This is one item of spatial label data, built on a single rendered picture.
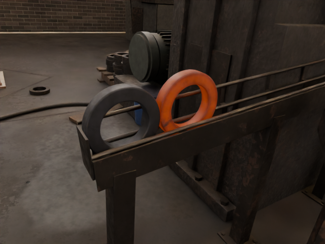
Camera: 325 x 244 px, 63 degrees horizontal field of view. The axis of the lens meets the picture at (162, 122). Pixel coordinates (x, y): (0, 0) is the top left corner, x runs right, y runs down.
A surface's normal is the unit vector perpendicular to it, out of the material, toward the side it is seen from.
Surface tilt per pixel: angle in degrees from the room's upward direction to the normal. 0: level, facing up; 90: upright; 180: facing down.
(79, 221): 0
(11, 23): 90
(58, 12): 90
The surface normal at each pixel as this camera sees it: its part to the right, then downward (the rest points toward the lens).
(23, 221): 0.07, -0.90
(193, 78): 0.52, 0.40
